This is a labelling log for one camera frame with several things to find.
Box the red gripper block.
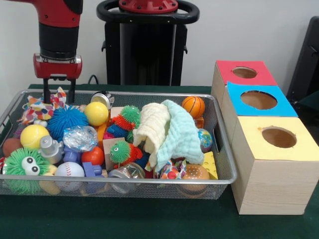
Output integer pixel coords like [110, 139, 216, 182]
[33, 61, 83, 104]

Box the colourful patterned cloth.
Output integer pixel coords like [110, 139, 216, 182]
[18, 87, 67, 125]

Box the cream waffle cloth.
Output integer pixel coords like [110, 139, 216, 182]
[132, 102, 171, 167]

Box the mint waffle cloth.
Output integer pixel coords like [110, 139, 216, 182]
[154, 99, 205, 172]

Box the wooden box with three holes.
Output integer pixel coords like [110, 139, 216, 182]
[210, 59, 319, 215]

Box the blue spiky ball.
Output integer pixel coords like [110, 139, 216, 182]
[47, 105, 90, 142]

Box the yellow ball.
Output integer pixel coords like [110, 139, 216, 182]
[84, 101, 110, 126]
[20, 124, 50, 150]

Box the green spiky googly-eyed ball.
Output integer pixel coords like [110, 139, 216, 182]
[4, 148, 52, 195]

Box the small orange basketball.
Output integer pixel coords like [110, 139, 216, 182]
[181, 96, 206, 118]

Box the dark green table cloth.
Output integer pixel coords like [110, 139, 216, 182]
[0, 84, 319, 239]
[298, 91, 319, 108]

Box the small globe ball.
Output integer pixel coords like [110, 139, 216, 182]
[198, 128, 214, 153]

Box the shallow wire mesh bin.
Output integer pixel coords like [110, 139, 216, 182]
[0, 89, 239, 200]

